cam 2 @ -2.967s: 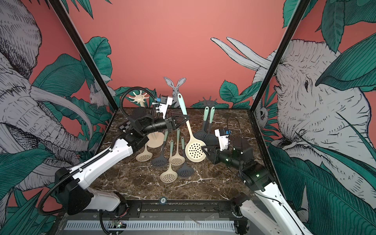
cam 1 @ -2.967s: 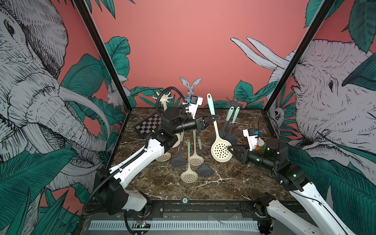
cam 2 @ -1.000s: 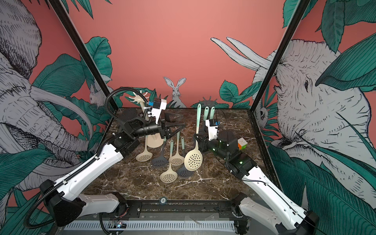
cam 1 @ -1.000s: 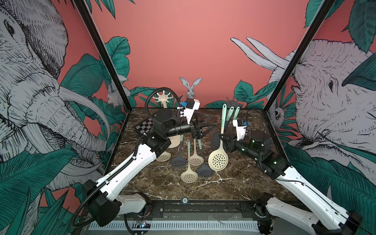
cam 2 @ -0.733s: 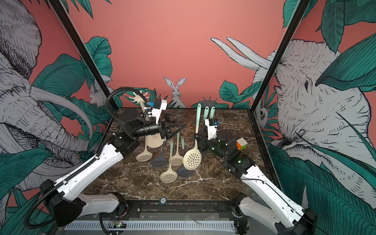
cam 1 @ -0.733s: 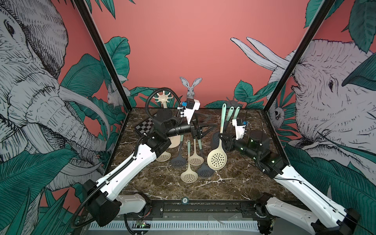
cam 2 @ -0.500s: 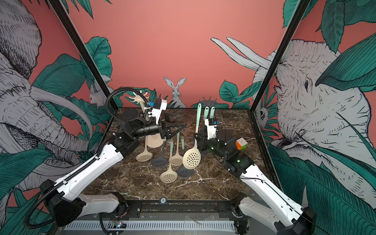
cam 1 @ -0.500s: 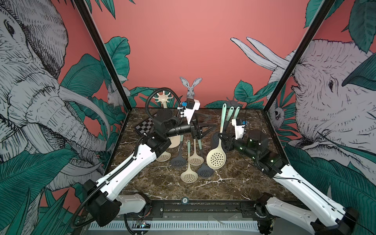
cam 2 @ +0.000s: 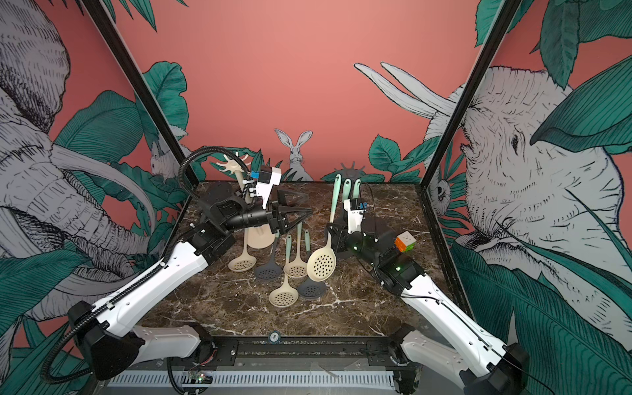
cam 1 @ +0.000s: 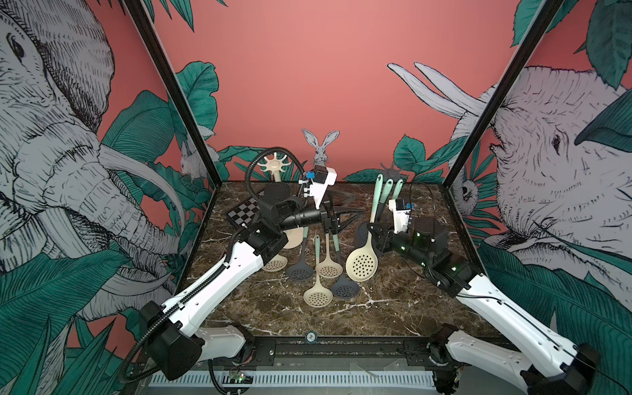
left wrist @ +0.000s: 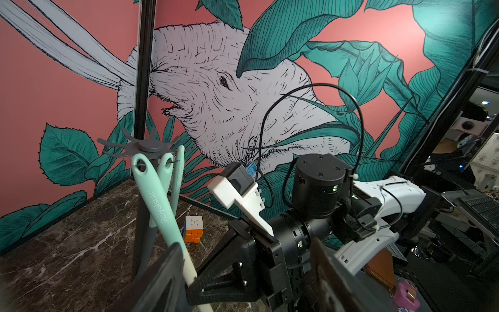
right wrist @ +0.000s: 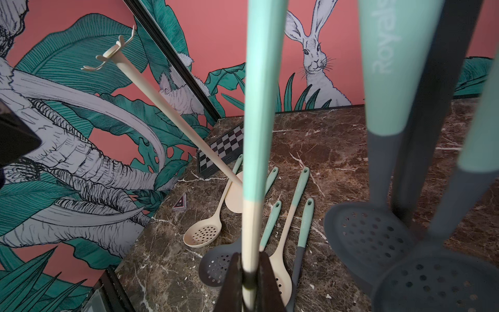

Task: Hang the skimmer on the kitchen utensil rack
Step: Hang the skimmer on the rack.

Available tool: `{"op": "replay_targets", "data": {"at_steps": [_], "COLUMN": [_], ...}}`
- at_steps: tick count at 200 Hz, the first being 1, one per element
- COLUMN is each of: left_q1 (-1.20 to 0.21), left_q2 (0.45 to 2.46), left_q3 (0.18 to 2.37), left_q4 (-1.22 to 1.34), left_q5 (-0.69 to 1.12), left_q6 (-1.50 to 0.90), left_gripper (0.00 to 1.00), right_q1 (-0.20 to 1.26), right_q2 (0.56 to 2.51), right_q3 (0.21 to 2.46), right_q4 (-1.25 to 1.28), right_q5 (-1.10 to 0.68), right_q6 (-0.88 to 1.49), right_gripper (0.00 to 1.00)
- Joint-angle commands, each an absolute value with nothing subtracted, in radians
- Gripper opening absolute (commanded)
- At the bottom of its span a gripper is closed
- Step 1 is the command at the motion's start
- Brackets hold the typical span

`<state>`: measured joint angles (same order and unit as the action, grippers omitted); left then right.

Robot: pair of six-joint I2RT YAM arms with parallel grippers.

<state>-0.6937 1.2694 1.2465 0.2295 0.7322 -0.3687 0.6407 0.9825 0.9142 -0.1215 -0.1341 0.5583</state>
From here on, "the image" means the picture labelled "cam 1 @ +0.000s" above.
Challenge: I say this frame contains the beige skimmer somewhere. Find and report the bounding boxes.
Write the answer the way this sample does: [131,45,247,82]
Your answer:
[346,174,383,282]
[303,235,333,308]
[262,254,288,273]
[315,234,342,279]

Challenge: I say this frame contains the grey skimmer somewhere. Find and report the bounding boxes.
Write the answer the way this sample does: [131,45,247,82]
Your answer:
[391,179,405,199]
[375,179,393,222]
[286,227,314,281]
[331,235,360,300]

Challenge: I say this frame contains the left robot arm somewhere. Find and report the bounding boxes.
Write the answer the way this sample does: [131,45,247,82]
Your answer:
[118,146,359,384]

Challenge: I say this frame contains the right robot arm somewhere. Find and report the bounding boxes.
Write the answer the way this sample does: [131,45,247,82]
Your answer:
[367,221,601,394]

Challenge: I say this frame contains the beige utensil rack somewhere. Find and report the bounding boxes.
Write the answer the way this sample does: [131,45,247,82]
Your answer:
[258,152,304,250]

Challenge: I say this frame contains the black white checkerboard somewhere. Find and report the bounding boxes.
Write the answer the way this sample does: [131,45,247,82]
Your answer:
[225,197,258,229]

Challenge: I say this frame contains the white vent strip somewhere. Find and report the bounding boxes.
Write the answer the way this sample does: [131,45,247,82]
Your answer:
[147,369,436,388]

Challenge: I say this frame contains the small circuit board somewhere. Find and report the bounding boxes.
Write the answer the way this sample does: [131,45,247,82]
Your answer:
[226,370,253,385]

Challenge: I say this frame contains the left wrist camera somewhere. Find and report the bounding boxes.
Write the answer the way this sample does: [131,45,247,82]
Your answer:
[299,165,337,208]

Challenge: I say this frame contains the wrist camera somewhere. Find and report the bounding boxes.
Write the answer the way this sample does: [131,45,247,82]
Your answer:
[388,198,411,234]
[299,165,337,208]

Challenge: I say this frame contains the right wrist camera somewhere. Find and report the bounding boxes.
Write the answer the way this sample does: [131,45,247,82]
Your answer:
[388,198,411,234]

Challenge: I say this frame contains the black front rail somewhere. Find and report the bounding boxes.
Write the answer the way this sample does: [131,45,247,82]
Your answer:
[211,336,462,370]

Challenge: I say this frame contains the left black frame post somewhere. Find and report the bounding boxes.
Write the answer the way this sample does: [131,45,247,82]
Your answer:
[123,0,222,188]

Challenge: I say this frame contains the black frame post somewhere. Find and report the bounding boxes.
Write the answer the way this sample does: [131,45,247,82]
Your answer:
[442,0,564,189]
[123,0,222,188]

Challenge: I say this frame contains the right black frame post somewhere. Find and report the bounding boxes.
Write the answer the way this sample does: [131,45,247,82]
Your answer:
[442,0,564,189]

